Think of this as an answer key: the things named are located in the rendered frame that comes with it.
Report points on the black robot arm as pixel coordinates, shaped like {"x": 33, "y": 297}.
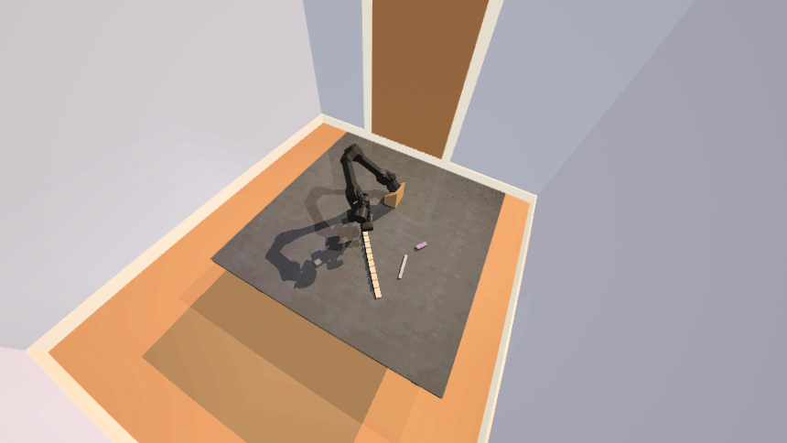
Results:
{"x": 359, "y": 211}

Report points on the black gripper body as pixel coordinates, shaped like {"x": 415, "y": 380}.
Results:
{"x": 367, "y": 226}

